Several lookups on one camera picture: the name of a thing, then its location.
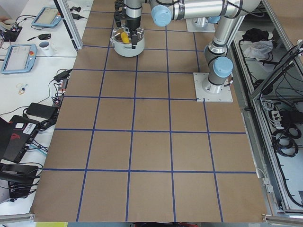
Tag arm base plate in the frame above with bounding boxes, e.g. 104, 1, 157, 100
193, 72, 233, 103
186, 17, 215, 33

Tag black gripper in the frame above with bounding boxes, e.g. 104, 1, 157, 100
115, 17, 141, 49

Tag yellow corn cob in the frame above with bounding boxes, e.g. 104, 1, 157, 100
120, 32, 130, 44

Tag aluminium frame post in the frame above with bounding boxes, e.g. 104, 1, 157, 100
54, 0, 83, 51

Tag black laptop with red logo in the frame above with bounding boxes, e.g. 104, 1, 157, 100
0, 115, 40, 163

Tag near blue teach pendant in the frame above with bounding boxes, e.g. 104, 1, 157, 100
0, 44, 37, 74

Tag white power strip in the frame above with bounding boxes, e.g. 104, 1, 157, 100
270, 110, 283, 129

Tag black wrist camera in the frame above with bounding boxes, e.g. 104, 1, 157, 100
114, 0, 126, 19

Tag white mug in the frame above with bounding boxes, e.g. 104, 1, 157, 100
39, 41, 57, 57

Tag black cloth bundle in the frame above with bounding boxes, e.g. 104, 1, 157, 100
242, 28, 269, 42

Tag black small pouch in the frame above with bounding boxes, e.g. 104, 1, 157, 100
38, 34, 52, 40

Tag black power adapter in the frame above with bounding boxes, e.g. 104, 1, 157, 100
26, 103, 58, 119

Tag pale green cooking pot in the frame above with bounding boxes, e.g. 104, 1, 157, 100
110, 25, 145, 57

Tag blue teach pendant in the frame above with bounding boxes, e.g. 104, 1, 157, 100
31, 7, 62, 28
0, 44, 37, 74

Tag white crumpled cloth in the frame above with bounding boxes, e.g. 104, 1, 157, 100
243, 40, 273, 61

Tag coiled black cable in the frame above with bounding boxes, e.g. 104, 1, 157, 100
272, 133, 299, 157

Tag far blue teach pendant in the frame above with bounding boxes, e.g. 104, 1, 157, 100
31, 7, 62, 28

